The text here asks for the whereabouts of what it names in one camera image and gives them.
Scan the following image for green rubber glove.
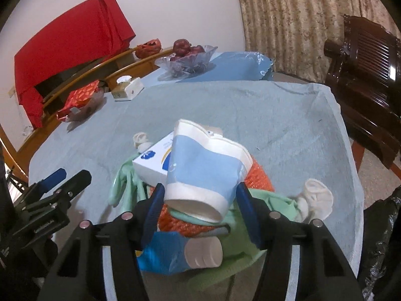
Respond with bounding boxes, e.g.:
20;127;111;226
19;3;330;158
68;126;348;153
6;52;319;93
107;132;156;213
169;179;334;291

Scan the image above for blue tube with white cap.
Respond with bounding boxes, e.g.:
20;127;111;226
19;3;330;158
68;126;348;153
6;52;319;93
137;232;223;275

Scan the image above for alcohol pads box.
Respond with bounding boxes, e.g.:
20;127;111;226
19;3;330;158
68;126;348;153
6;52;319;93
133;121;223;187

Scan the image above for white blue paper cup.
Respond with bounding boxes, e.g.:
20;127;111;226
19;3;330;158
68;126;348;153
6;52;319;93
164;119;253;223

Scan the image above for black trash bin with bag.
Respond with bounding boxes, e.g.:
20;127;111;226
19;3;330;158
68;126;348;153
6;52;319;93
357;188;400;300

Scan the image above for red snack packet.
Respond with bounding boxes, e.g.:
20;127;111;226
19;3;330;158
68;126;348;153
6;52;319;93
56;80;100;121

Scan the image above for orange foam net in pile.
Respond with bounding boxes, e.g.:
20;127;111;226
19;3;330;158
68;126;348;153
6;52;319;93
158;158;275;238

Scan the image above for tissue box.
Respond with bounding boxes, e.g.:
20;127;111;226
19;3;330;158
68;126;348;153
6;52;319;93
112;76;144;101

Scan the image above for grey-blue tablecloth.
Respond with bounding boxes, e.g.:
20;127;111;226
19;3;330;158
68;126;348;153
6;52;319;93
29;81;364;271

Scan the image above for red cloth over television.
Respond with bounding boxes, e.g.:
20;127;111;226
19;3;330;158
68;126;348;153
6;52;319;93
14;0;135;129

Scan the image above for red plastic bag on cabinet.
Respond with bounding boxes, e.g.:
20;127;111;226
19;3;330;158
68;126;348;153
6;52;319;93
135;39;162;59

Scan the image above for glass fruit bowl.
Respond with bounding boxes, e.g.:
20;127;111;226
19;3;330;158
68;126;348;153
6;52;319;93
155;45;218;79

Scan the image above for red apples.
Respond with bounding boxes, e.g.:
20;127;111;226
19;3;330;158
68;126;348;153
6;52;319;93
170;39;205;61

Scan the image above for dark wooden armchair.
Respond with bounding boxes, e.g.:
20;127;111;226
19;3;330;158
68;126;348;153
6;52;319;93
324;15;400;168

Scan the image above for blue cover on side table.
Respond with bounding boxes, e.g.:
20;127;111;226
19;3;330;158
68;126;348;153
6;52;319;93
141;52;274;88

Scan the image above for floral beige curtain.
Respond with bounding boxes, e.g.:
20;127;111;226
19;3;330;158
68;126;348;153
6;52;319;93
239;0;400;83

